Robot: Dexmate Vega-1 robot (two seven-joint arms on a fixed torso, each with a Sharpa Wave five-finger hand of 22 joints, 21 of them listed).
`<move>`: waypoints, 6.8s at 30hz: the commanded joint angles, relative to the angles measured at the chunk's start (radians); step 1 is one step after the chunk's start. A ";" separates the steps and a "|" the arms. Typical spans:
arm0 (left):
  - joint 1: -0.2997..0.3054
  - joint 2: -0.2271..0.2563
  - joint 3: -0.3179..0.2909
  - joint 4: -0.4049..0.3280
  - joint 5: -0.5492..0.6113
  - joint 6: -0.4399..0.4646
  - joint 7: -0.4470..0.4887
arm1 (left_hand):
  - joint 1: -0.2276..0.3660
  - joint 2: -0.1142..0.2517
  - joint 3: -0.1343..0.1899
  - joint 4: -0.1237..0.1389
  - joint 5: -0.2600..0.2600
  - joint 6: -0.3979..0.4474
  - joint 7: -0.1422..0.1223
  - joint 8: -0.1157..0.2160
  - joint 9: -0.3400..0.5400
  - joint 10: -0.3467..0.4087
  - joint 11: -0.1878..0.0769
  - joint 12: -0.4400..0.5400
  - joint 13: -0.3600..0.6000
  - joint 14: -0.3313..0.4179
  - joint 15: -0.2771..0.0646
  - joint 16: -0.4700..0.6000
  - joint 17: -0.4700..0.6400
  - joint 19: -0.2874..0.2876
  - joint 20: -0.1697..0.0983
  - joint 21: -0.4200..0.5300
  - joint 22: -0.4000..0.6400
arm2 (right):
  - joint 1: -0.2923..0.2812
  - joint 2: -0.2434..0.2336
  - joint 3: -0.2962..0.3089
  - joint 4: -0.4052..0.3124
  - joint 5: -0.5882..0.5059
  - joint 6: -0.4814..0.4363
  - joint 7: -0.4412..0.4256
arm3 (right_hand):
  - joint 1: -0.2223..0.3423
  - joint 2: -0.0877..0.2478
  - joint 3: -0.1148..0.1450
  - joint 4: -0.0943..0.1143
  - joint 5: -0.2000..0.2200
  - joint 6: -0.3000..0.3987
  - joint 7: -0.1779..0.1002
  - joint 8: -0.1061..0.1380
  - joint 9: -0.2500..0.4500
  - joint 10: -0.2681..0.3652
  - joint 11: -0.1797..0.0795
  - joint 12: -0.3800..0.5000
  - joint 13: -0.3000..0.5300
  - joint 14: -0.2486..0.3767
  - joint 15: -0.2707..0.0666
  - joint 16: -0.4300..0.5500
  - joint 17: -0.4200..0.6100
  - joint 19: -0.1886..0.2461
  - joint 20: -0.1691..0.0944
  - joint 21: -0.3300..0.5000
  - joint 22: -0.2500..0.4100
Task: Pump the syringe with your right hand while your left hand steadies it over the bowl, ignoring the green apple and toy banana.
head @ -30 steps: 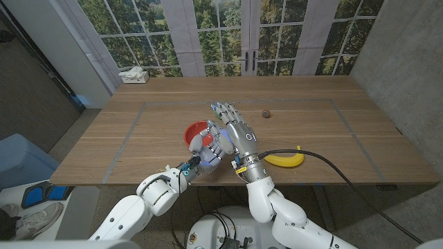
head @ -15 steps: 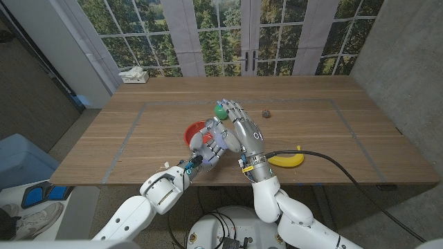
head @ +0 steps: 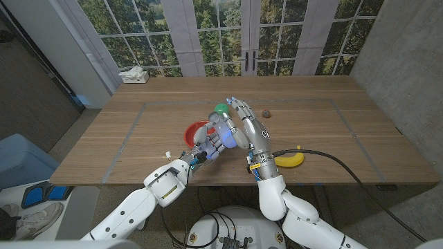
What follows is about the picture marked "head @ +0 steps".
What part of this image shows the red plastic bowl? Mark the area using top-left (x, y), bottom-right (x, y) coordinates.
top-left (183, 120), bottom-right (215, 149)

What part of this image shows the blue plastic bin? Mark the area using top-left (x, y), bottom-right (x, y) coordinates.
top-left (0, 133), bottom-right (62, 191)

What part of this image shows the yellow toy banana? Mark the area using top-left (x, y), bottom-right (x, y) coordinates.
top-left (273, 145), bottom-right (305, 169)

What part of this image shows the grey sneaker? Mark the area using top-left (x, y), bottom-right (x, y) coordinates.
top-left (13, 202), bottom-right (65, 240)
top-left (0, 203), bottom-right (20, 219)

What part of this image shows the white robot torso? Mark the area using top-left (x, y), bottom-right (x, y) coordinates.
top-left (186, 206), bottom-right (287, 249)

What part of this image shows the blue and black foot pedal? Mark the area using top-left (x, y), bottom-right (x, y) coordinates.
top-left (21, 181), bottom-right (75, 210)

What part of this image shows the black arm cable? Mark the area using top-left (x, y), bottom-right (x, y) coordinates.
top-left (272, 148), bottom-right (428, 243)
top-left (161, 169), bottom-right (221, 249)

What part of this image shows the green toy apple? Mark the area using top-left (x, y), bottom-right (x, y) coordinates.
top-left (213, 102), bottom-right (230, 116)

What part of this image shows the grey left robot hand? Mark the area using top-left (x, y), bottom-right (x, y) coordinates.
top-left (179, 111), bottom-right (237, 170)

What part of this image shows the white tissue box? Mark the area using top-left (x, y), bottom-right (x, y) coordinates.
top-left (118, 66), bottom-right (150, 84)

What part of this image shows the printed window backdrop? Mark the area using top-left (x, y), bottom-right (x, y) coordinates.
top-left (57, 0), bottom-right (385, 94)

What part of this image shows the grey table leg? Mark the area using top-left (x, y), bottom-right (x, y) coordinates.
top-left (311, 185), bottom-right (336, 232)

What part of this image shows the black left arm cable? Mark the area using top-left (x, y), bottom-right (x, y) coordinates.
top-left (161, 169), bottom-right (221, 249)

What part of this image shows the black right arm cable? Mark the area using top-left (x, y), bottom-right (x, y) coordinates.
top-left (272, 148), bottom-right (428, 243)

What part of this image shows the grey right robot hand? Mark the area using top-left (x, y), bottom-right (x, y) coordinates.
top-left (226, 97), bottom-right (280, 181)

